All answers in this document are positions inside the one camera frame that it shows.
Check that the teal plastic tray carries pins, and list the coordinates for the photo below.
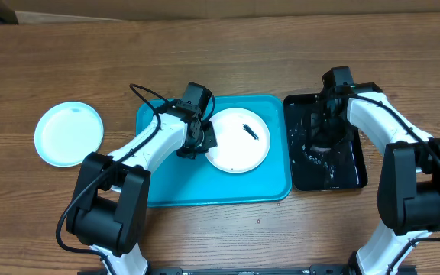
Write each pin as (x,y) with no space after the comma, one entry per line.
(185,182)

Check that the white plate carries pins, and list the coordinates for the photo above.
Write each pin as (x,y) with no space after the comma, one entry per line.
(243,140)

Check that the green sponge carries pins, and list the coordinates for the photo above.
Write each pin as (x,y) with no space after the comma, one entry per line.
(320,150)

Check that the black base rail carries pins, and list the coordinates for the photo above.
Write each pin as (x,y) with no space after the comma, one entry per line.
(312,270)

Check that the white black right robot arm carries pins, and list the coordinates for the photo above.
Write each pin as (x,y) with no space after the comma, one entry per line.
(408,196)

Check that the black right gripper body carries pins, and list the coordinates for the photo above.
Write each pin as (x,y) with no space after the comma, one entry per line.
(328,127)

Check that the light blue plate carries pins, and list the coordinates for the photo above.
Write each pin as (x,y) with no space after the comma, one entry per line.
(67,133)

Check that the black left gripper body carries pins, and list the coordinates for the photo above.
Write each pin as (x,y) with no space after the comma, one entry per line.
(205,140)

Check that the black rectangular tray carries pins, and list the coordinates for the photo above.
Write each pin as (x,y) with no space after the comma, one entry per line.
(341,168)

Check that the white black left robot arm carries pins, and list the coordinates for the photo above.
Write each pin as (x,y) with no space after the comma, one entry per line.
(107,212)

